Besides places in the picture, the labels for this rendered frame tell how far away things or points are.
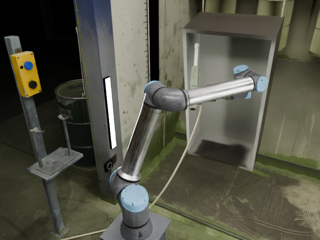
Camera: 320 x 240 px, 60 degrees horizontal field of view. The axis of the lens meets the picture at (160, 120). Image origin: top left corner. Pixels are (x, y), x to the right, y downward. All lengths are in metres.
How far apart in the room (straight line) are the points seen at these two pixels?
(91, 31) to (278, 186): 2.30
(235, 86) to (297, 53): 1.97
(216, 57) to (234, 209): 1.38
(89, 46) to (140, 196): 1.13
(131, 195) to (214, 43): 1.37
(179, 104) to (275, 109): 2.12
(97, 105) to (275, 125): 2.01
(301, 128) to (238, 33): 1.74
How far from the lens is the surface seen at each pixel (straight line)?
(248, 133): 2.72
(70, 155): 2.11
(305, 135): 3.33
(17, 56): 1.81
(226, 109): 2.61
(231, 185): 3.00
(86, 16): 2.06
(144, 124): 1.49
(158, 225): 1.76
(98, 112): 2.26
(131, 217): 1.57
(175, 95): 1.35
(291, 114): 3.35
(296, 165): 3.32
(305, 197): 3.11
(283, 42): 3.15
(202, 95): 1.43
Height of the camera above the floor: 1.97
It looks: 28 degrees down
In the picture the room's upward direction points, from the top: straight up
